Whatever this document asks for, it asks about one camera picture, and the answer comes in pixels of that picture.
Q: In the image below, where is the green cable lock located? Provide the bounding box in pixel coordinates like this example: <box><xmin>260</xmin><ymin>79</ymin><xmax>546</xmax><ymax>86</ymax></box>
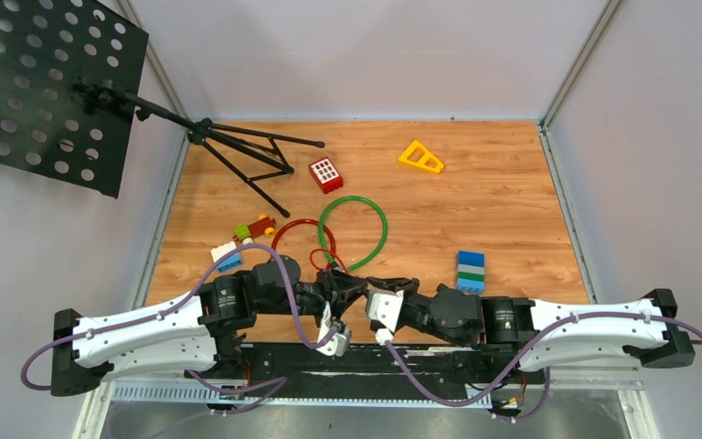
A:
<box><xmin>316</xmin><ymin>195</ymin><xmax>389</xmax><ymax>273</ymax></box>

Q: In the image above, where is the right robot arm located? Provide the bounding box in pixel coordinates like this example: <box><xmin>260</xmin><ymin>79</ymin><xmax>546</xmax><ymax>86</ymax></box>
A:
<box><xmin>366</xmin><ymin>277</ymin><xmax>695</xmax><ymax>382</ymax></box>

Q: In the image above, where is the red green toy car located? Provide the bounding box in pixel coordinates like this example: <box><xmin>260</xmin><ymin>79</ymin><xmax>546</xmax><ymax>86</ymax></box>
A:
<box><xmin>233</xmin><ymin>214</ymin><xmax>276</xmax><ymax>244</ymax></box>

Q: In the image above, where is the grey slotted cable duct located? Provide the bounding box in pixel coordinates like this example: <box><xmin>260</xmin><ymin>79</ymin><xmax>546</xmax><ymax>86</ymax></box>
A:
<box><xmin>112</xmin><ymin>381</ymin><xmax>494</xmax><ymax>409</ymax></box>

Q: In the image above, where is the red window toy brick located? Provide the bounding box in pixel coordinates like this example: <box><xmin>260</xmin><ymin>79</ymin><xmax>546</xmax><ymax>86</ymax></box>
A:
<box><xmin>308</xmin><ymin>156</ymin><xmax>344</xmax><ymax>194</ymax></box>

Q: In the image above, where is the black perforated music stand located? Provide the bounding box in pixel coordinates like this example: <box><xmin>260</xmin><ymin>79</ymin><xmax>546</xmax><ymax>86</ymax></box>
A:
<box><xmin>0</xmin><ymin>1</ymin><xmax>293</xmax><ymax>197</ymax></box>

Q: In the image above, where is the blue green white brick stack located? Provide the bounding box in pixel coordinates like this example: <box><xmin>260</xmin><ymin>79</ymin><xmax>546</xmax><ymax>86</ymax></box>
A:
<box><xmin>455</xmin><ymin>251</ymin><xmax>485</xmax><ymax>294</ymax></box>

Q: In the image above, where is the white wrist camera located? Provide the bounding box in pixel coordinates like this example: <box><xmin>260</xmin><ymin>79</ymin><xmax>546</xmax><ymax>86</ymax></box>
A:
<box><xmin>366</xmin><ymin>288</ymin><xmax>404</xmax><ymax>346</ymax></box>
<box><xmin>315</xmin><ymin>302</ymin><xmax>353</xmax><ymax>357</ymax></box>

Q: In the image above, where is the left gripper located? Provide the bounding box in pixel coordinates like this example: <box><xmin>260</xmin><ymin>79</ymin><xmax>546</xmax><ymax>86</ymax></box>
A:
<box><xmin>258</xmin><ymin>268</ymin><xmax>366</xmax><ymax>328</ymax></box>

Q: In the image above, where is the thin red wire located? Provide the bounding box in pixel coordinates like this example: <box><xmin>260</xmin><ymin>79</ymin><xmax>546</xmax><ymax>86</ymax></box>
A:
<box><xmin>308</xmin><ymin>247</ymin><xmax>349</xmax><ymax>275</ymax></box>

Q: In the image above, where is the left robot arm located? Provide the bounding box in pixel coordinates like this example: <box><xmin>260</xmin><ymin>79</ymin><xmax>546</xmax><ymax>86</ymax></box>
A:
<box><xmin>50</xmin><ymin>256</ymin><xmax>368</xmax><ymax>397</ymax></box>

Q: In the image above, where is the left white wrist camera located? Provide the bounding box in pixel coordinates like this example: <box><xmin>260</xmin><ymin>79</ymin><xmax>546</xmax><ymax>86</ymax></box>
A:
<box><xmin>315</xmin><ymin>302</ymin><xmax>353</xmax><ymax>357</ymax></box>

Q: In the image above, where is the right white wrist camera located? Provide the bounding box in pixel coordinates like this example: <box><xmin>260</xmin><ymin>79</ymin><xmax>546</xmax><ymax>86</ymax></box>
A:
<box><xmin>366</xmin><ymin>288</ymin><xmax>404</xmax><ymax>346</ymax></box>

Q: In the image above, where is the red cable lock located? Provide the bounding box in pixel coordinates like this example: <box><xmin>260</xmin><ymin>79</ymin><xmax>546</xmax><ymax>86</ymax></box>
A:
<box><xmin>271</xmin><ymin>219</ymin><xmax>336</xmax><ymax>269</ymax></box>

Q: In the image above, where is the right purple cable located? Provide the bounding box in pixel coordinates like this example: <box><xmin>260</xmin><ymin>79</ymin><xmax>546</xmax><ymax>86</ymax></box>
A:
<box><xmin>384</xmin><ymin>311</ymin><xmax>702</xmax><ymax>423</ymax></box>

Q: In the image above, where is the yellow triangular toy piece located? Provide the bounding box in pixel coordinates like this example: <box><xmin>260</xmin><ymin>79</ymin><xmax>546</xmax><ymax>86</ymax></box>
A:
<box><xmin>397</xmin><ymin>140</ymin><xmax>445</xmax><ymax>175</ymax></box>

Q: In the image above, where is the white blue toy brick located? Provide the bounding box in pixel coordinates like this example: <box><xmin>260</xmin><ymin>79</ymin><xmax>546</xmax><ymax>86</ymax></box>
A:
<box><xmin>210</xmin><ymin>241</ymin><xmax>242</xmax><ymax>273</ymax></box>

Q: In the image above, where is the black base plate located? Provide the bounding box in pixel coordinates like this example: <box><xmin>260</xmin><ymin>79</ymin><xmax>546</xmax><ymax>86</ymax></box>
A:
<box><xmin>184</xmin><ymin>342</ymin><xmax>548</xmax><ymax>402</ymax></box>

